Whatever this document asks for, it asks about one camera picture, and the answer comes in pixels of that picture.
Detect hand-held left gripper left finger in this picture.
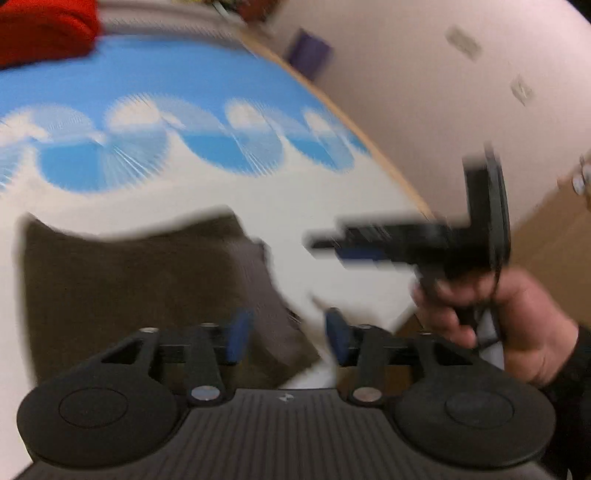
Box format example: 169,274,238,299
99,308,254,408

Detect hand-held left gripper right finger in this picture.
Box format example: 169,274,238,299
323,307,477,408

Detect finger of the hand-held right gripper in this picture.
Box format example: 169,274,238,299
335,248,409,274
305,222,395,251

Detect brown corduroy pants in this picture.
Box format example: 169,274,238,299
18,208,324,393

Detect person's right hand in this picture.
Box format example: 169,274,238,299
411,268,580,388

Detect blue white patterned bed sheet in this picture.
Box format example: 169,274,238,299
0,34,435,480

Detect red folded quilt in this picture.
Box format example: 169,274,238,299
0,0,103,70

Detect wooden bed frame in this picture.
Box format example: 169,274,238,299
240,36,435,221

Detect purple wall item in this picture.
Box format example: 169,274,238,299
286,28,335,82

